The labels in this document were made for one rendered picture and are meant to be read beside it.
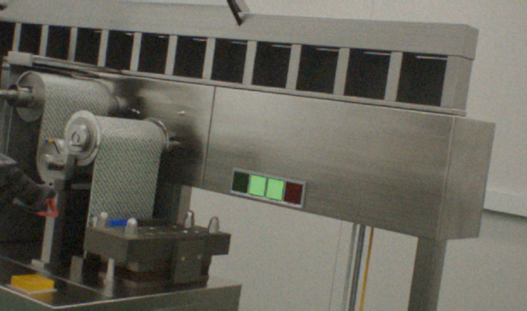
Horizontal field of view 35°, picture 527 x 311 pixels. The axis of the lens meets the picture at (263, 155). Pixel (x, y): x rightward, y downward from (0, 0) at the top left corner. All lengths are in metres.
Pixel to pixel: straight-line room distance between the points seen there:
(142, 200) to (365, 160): 0.66
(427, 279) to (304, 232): 2.86
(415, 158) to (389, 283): 2.75
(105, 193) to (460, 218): 0.93
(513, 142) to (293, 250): 1.48
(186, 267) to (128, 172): 0.31
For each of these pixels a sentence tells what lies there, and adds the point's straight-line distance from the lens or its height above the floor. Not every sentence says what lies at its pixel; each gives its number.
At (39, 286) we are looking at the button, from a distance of 2.06.
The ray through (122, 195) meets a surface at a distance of 2.36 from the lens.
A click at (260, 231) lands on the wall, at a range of 5.24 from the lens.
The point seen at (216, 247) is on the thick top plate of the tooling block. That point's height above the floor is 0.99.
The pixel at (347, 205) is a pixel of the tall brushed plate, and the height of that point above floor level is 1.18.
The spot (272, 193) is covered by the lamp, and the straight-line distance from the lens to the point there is 2.28.
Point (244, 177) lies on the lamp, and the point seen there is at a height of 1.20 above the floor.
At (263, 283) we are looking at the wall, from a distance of 5.25.
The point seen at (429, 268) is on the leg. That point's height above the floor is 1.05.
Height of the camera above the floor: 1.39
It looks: 3 degrees down
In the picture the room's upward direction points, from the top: 8 degrees clockwise
